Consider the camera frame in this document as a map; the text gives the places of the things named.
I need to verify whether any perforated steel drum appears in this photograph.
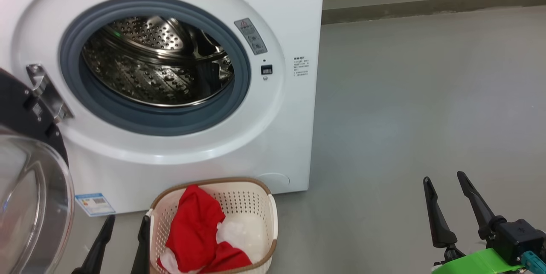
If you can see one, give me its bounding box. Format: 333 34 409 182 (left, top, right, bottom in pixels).
80 15 235 107

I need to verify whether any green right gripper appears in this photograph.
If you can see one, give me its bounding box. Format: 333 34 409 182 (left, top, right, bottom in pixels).
423 171 534 274

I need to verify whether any printed text notice label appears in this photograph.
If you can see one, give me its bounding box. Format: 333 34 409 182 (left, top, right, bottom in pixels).
293 56 311 78

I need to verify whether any red and white garment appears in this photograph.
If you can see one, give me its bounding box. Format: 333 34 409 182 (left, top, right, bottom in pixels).
157 184 265 274

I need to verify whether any black round washer door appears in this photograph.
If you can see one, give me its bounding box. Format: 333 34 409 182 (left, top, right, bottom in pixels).
0 68 75 274

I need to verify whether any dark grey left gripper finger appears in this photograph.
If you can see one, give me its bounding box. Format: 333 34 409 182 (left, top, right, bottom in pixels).
130 216 151 274
72 215 116 274

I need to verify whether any white washing machine body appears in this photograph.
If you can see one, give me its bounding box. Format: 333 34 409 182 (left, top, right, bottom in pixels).
0 0 325 215

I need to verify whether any grey warning sticker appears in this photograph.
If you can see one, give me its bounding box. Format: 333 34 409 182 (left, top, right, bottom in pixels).
234 18 268 55

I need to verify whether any teal cable connector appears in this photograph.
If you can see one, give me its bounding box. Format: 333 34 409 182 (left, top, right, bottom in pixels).
521 251 546 274

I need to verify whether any blue energy label sticker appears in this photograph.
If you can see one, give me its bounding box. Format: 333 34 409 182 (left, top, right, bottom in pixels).
75 192 116 217

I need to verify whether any cream perforated laundry basket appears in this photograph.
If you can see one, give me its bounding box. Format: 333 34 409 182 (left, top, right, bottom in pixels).
146 177 279 274

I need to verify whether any round drain filter cover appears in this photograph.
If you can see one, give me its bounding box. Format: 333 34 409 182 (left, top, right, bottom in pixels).
256 172 290 192

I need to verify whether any metal door hinge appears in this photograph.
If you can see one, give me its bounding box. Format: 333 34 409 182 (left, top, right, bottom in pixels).
26 64 74 123

